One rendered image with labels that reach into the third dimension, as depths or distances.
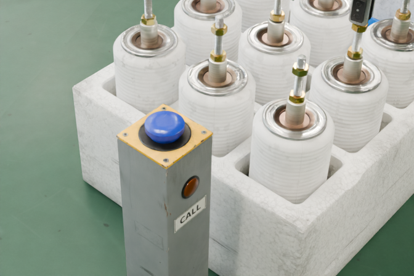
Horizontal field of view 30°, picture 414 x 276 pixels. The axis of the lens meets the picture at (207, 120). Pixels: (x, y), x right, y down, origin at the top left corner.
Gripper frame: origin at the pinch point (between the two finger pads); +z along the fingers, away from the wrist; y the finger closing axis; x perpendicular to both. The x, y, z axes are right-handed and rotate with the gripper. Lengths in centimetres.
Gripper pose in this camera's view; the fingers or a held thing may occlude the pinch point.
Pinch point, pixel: (362, 6)
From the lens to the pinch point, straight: 93.1
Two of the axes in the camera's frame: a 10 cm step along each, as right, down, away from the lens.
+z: -0.2, 7.7, 6.4
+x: 8.7, 3.3, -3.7
